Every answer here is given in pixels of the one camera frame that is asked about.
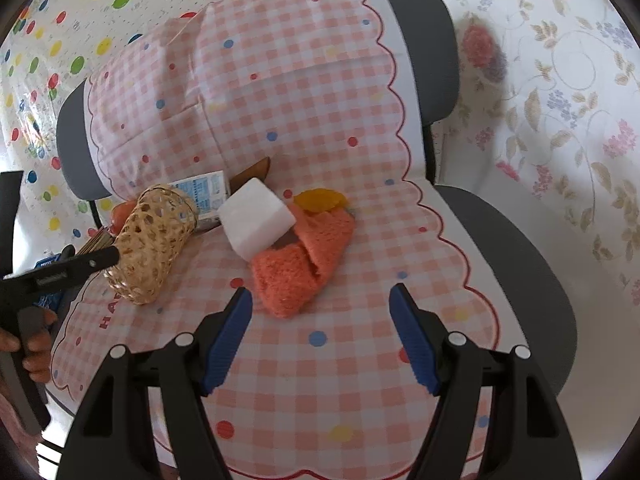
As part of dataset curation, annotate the floral print backdrop sheet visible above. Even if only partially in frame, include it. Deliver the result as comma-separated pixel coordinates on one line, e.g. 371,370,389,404
427,0,640,308

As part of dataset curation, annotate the grey office chair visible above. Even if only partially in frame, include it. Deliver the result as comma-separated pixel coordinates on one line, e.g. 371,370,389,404
56,0,577,397

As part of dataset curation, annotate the orange peel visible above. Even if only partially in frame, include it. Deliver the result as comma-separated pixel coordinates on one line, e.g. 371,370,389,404
293,187,347,214

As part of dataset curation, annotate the orange knitted cloth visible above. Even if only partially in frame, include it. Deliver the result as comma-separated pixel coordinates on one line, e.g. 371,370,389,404
251,205,357,319

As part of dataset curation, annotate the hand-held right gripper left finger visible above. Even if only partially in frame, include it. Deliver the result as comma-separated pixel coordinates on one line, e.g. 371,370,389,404
65,287,254,480

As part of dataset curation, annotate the stack of brown cards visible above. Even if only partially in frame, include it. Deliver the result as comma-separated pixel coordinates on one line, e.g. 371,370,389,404
75,227,119,257

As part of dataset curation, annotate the brown wooden piece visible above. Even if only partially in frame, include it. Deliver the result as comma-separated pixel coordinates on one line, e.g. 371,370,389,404
227,156,272,194

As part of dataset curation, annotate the white foam block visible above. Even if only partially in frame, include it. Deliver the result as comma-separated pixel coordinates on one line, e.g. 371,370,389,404
217,177,297,264

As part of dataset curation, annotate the orange sausage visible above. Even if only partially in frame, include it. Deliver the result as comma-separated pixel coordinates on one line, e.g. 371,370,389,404
111,201,139,237

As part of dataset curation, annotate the balloon print backdrop sheet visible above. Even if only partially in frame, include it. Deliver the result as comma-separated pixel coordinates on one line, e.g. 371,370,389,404
0,0,436,271

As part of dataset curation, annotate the person's left hand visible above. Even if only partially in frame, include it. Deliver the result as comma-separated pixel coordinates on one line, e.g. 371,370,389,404
0,307,59,387

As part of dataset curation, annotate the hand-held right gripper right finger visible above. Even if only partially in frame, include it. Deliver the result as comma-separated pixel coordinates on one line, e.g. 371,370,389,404
389,282,584,480

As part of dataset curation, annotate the woven bamboo basket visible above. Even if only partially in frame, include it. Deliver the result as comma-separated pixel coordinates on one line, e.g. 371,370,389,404
103,185,200,306

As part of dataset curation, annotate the blue plastic basket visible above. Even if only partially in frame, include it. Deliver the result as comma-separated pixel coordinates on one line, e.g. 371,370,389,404
31,257,67,312

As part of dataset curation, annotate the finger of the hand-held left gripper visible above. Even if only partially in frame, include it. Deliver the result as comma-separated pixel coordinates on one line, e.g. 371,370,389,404
0,170,25,281
60,244,122,281

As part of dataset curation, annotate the pink checked cloth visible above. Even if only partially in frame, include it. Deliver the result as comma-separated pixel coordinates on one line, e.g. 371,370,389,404
49,0,504,480

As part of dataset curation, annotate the blue white milk carton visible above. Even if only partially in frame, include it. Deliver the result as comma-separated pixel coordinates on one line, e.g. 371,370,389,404
167,170,232,227

